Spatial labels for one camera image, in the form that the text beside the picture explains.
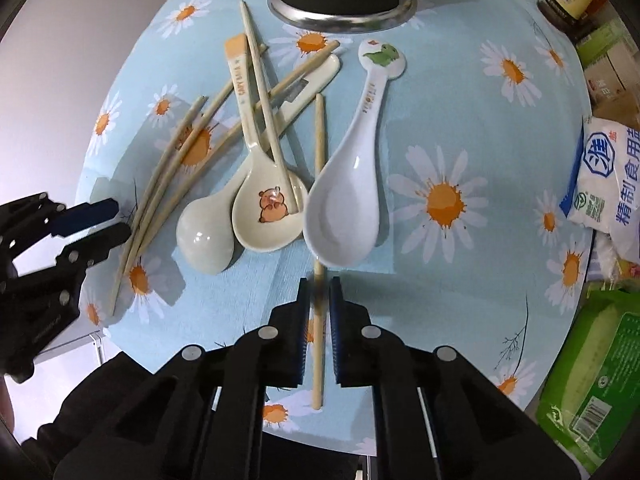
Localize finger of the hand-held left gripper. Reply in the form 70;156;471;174
10;222;132;306
0;192;120;261

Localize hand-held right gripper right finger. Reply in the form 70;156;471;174
329;276;587;480

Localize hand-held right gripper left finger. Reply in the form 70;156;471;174
55;277;312;480

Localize light bamboo chopstick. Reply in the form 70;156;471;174
311;93;327;410

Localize bunch of wooden chopsticks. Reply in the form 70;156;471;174
110;1;342;317

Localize plain cream ceramic spoon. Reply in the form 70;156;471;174
176;54;342;275

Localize cream spoon with capybara print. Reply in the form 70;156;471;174
223;35;310;254

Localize white spoon with dinosaur print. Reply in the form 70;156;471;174
302;39;407;268

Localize blue daisy print tablecloth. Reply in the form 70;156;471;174
75;0;596;453

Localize green food package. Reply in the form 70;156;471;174
535;282;640;476

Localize white and blue salt bag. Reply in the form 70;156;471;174
559;115;640;261

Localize cardboard boxes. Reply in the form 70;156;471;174
575;20;640;126

